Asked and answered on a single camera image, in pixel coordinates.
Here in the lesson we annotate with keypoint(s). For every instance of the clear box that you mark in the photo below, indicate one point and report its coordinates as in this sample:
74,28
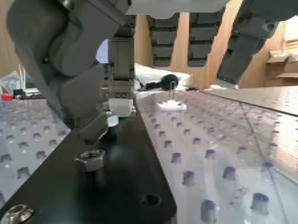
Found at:
266,140

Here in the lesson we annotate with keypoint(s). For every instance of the black plate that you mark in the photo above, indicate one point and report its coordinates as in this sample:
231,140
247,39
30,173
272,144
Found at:
123,186

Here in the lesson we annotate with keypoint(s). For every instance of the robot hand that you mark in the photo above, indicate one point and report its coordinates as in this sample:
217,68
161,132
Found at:
66,50

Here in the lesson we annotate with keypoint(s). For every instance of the small white square mount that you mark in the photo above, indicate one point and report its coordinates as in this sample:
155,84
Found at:
170,106

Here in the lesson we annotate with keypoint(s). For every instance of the black headphones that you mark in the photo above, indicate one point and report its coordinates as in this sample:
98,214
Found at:
167,81

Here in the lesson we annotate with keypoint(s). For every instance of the steel hex nut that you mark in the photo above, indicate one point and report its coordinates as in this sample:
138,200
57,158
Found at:
16,214
112,120
89,160

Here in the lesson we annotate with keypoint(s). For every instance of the cardboard box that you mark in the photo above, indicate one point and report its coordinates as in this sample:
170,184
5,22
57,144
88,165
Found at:
280,68

